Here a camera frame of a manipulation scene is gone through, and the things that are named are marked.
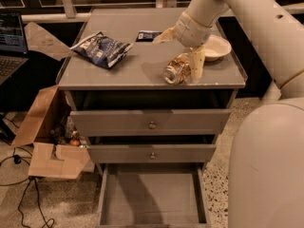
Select black floor cables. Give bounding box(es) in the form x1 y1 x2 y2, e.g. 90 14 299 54
0 114 55 228

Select white window railing frame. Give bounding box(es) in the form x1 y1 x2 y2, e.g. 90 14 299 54
0 0 304 25

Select small dark blue packet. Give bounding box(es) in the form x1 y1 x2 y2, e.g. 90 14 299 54
136 30 161 42

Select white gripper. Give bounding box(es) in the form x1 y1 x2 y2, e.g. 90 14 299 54
152 11 211 83

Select grey open bottom drawer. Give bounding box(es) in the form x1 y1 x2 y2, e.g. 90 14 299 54
96 163 212 228

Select grey wooden drawer cabinet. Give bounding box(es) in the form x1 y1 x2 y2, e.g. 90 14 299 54
55 7 248 176

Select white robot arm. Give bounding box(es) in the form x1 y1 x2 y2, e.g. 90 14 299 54
156 0 304 228

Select white bowl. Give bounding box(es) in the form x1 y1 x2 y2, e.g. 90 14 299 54
204 35 232 62

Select open laptop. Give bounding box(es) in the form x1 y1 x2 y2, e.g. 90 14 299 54
0 9 29 85

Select grey top drawer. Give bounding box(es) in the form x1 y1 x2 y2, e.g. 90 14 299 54
70 109 231 137

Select grey middle drawer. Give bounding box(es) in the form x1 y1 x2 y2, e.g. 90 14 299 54
87 144 216 163

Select white diagonal post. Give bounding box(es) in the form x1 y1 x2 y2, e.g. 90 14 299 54
261 81 281 105

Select brown cardboard box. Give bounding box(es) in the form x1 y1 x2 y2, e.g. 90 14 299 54
11 22 95 180

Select blue chip bag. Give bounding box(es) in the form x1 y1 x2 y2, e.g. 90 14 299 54
70 31 133 69

